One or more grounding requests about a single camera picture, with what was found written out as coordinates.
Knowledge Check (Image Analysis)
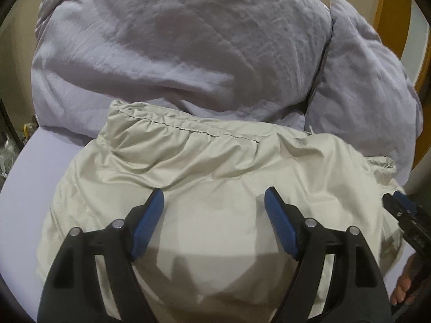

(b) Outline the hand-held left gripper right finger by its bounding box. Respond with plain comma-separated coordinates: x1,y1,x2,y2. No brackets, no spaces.
264,186,393,323

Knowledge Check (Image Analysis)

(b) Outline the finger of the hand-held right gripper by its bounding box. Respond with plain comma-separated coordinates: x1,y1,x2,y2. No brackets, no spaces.
383,191,414,225

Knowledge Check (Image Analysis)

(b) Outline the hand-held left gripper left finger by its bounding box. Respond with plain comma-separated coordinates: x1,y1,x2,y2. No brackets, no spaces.
37,188,165,323

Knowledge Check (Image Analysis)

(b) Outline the cream puffer jacket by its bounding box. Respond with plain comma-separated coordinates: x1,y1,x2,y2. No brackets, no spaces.
38,99,409,323

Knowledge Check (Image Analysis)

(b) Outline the person's right hand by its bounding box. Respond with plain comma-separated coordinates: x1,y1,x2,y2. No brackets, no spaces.
390,255,421,307

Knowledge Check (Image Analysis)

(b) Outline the lavender pillow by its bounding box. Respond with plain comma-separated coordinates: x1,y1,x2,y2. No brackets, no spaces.
305,0,424,183
31,0,335,139

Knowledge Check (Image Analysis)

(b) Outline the lavender bed sheet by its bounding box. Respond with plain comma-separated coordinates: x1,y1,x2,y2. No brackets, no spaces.
0,124,113,314

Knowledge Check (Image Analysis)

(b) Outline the bedside clutter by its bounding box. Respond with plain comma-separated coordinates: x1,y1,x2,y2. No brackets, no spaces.
0,114,38,177

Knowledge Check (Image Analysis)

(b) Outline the orange wooden headboard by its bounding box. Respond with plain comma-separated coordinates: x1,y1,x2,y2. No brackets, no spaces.
372,0,431,92

